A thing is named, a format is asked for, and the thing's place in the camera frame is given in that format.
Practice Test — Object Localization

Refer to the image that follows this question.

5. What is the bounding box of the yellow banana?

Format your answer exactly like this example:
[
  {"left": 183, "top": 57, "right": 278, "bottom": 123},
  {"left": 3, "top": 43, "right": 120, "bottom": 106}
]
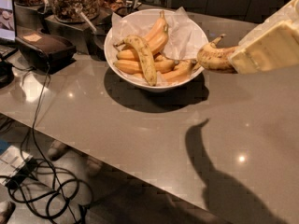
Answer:
[
  {"left": 115, "top": 25, "right": 168, "bottom": 61},
  {"left": 114, "top": 60, "right": 178, "bottom": 75}
]

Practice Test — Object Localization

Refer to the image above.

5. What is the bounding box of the black tray stand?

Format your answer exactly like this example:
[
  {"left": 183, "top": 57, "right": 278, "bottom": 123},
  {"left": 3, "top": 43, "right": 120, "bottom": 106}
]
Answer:
[{"left": 15, "top": 5, "right": 101, "bottom": 54}]

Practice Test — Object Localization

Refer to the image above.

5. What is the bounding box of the shoe on floor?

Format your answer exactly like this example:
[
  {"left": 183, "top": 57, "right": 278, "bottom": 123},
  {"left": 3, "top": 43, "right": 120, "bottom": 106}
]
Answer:
[{"left": 47, "top": 140, "right": 69, "bottom": 161}]

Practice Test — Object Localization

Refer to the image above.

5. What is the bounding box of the scoop with white handle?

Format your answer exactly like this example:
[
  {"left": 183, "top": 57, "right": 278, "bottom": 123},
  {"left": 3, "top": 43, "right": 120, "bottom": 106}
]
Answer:
[{"left": 75, "top": 7, "right": 97, "bottom": 35}]

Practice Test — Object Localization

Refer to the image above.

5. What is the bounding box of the yellow banana left upper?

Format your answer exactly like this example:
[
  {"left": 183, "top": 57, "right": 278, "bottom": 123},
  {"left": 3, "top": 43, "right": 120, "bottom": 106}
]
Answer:
[{"left": 115, "top": 25, "right": 168, "bottom": 61}]

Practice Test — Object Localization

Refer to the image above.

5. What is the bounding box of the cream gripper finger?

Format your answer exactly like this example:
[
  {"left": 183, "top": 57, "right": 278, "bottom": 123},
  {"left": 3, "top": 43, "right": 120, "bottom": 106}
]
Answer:
[
  {"left": 239, "top": 0, "right": 299, "bottom": 46},
  {"left": 229, "top": 21, "right": 299, "bottom": 74}
]

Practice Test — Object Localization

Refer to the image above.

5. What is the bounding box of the small banana right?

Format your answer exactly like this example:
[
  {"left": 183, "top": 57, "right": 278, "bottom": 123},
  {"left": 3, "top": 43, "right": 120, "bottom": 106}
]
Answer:
[{"left": 163, "top": 60, "right": 201, "bottom": 83}]

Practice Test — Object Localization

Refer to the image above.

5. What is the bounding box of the spotted banana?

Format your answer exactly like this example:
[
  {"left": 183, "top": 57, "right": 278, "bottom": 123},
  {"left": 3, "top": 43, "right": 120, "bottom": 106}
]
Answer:
[
  {"left": 114, "top": 35, "right": 157, "bottom": 86},
  {"left": 197, "top": 34, "right": 237, "bottom": 74}
]

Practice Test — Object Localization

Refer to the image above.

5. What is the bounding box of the yellow banana left lower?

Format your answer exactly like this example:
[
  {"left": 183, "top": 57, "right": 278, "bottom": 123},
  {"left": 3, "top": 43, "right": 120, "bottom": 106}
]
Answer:
[{"left": 114, "top": 60, "right": 178, "bottom": 75}]

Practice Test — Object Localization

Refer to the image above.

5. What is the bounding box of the glass jar of nuts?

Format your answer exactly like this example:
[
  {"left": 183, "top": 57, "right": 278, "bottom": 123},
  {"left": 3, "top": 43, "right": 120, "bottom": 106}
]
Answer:
[{"left": 49, "top": 0, "right": 99, "bottom": 23}]

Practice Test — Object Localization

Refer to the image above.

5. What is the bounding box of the laptop screen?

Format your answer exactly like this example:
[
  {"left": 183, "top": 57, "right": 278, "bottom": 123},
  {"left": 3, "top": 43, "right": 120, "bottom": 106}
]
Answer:
[{"left": 0, "top": 0, "right": 17, "bottom": 44}]

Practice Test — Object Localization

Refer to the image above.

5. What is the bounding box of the black cable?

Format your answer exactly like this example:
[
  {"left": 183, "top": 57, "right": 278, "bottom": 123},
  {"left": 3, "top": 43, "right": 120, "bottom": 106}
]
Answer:
[{"left": 0, "top": 63, "right": 94, "bottom": 224}]

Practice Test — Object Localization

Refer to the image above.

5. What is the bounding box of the black pouch with label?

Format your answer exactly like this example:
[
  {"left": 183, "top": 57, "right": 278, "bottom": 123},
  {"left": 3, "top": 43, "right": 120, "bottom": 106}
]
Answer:
[{"left": 16, "top": 30, "right": 77, "bottom": 74}]

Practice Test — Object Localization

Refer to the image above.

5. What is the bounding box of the white paper liner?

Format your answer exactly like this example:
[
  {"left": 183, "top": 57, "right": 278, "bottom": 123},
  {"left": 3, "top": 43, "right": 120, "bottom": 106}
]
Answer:
[{"left": 110, "top": 6, "right": 210, "bottom": 87}]

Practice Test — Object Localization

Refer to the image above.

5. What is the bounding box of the white bowl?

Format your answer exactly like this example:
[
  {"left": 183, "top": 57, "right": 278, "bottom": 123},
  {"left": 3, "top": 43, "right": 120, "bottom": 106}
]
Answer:
[{"left": 103, "top": 8, "right": 210, "bottom": 93}]

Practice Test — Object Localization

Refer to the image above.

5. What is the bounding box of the orange banana top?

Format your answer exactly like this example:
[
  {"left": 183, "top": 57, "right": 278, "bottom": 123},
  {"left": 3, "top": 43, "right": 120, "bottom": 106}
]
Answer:
[{"left": 144, "top": 10, "right": 168, "bottom": 42}]

